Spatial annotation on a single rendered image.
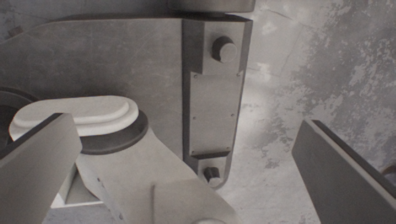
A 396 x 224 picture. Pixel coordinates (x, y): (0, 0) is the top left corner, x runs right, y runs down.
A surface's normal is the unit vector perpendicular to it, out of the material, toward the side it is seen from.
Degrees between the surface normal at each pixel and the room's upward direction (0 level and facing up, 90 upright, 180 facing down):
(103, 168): 90
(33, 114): 90
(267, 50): 0
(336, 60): 0
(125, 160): 90
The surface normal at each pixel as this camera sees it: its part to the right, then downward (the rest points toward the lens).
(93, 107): 0.04, -0.86
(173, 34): 0.20, 0.51
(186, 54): -0.55, 0.41
